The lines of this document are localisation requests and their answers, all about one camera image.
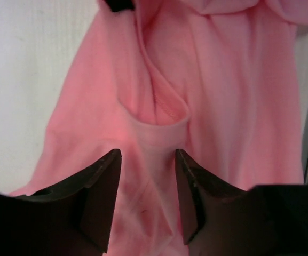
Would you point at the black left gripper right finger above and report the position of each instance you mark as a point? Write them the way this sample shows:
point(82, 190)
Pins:
point(220, 219)

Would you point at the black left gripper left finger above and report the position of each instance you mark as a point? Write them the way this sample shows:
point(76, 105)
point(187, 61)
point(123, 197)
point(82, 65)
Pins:
point(71, 217)

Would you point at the pink t shirt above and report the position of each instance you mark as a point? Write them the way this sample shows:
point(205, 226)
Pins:
point(214, 78)

